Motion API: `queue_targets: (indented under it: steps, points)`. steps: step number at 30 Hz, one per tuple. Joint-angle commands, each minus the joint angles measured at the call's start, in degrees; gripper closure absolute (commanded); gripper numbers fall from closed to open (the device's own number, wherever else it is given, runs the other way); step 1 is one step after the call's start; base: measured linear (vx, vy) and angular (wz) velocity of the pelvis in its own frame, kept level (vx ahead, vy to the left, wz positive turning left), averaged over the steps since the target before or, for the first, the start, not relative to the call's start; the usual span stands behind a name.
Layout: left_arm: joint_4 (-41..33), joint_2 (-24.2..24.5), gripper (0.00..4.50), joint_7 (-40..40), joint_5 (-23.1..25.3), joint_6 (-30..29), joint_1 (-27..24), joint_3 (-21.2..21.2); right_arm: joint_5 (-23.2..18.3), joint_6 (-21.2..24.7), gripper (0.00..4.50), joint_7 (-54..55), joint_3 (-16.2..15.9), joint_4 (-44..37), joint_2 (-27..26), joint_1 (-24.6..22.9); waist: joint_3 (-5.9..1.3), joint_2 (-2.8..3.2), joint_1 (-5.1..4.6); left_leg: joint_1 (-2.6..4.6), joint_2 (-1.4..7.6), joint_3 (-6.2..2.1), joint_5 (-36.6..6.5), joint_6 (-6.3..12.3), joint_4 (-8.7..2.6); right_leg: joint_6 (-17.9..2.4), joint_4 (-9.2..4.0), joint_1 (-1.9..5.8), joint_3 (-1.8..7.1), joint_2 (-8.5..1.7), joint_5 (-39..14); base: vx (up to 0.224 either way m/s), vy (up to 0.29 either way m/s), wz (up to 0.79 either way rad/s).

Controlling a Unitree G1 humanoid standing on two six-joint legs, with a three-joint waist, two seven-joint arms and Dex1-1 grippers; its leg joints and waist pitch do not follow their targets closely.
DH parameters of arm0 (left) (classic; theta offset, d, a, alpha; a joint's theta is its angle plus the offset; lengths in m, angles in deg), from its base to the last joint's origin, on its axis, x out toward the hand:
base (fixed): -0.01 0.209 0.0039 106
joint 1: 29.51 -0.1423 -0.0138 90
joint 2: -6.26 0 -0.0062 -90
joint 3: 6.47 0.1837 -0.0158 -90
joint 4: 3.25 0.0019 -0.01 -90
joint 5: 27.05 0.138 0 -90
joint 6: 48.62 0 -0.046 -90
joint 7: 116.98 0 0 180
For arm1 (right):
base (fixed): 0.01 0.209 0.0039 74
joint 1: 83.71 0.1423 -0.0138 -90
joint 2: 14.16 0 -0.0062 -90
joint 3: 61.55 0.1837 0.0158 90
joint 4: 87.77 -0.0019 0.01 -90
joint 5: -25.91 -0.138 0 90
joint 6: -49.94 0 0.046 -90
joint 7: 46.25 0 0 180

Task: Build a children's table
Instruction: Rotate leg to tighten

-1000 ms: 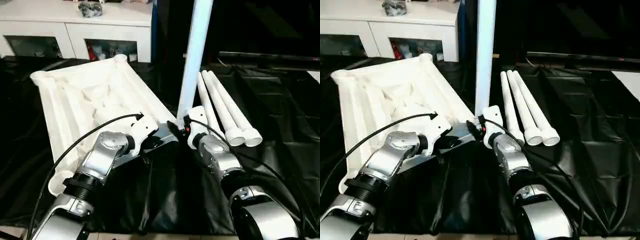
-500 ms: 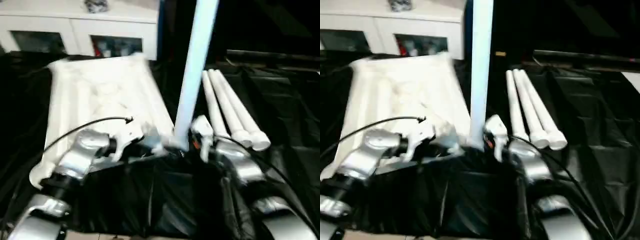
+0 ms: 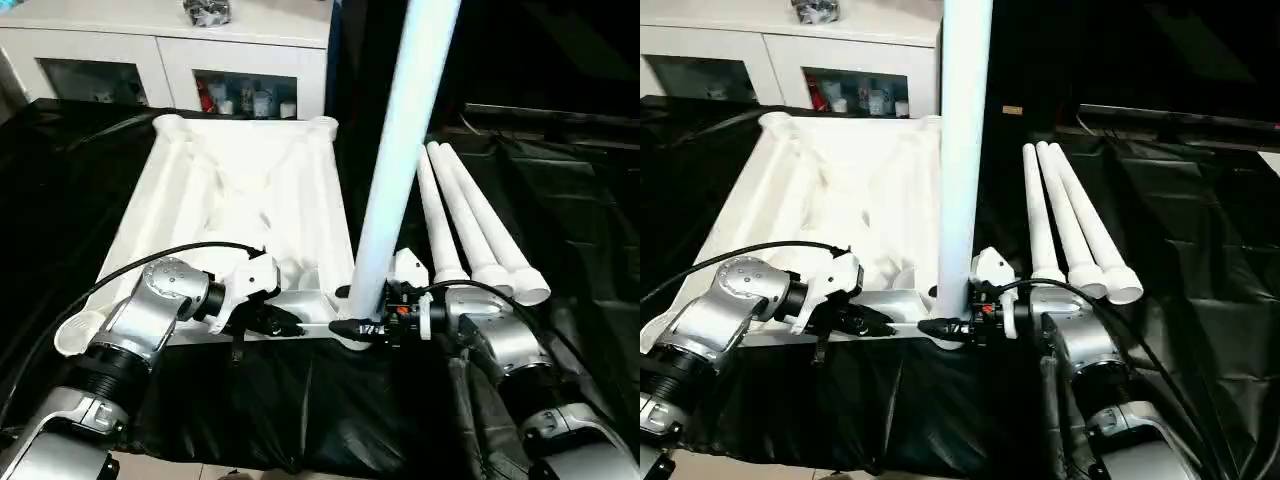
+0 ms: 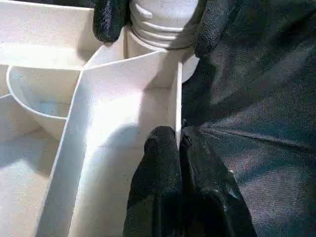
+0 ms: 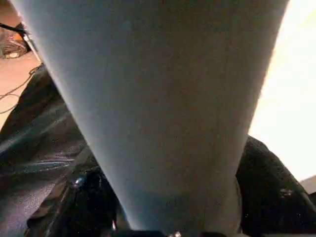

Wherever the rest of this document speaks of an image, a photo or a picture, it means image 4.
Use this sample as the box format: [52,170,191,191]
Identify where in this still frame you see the white plastic table leg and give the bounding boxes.
[128,0,202,52]

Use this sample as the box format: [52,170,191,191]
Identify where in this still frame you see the black table mat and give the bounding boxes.
[181,0,316,237]

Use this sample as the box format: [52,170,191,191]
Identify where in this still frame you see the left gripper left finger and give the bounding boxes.
[122,125,185,237]

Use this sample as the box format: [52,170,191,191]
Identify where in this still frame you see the white plastic table top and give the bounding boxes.
[0,0,199,237]

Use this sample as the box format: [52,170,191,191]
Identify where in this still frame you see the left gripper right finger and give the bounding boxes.
[179,133,259,237]

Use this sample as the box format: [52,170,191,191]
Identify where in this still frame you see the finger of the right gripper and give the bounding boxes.
[194,0,237,59]
[93,0,131,43]

